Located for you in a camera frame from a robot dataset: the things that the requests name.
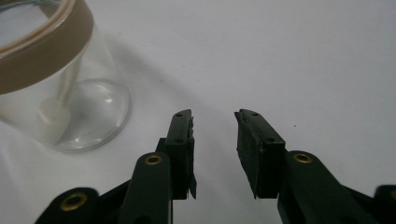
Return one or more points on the white stick with round end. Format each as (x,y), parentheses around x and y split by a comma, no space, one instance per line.
(57,109)

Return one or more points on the clear glass jar brown rim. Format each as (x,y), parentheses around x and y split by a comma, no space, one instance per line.
(46,71)

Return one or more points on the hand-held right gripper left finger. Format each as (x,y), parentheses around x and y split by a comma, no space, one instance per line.
(179,155)

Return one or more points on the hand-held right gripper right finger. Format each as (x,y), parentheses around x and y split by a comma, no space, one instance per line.
(260,158)

